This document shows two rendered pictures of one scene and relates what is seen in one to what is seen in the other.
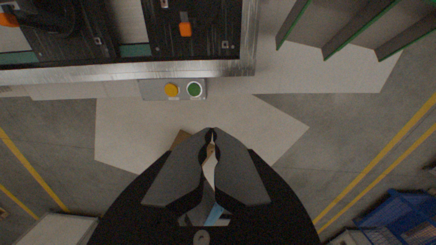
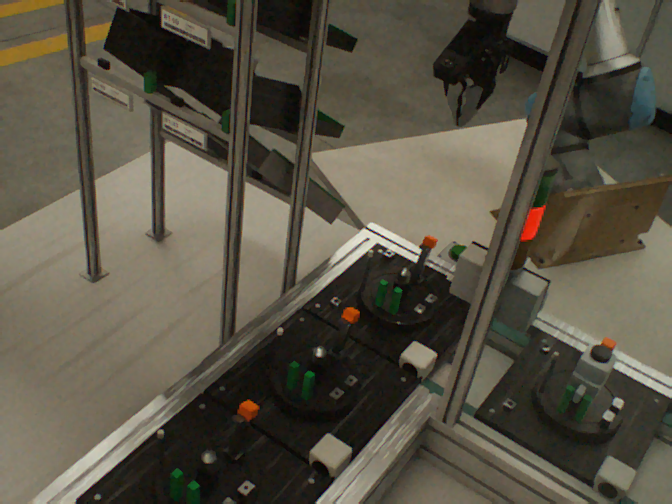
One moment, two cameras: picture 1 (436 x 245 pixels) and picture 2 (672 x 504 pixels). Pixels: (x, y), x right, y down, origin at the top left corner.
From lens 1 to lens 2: 1.36 m
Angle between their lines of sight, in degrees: 29
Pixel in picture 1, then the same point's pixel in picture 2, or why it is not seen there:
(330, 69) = not seen: hidden behind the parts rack
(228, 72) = (400, 242)
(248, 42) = (356, 250)
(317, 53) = (249, 222)
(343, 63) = (217, 193)
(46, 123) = not seen: outside the picture
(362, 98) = (23, 195)
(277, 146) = (377, 158)
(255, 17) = (335, 258)
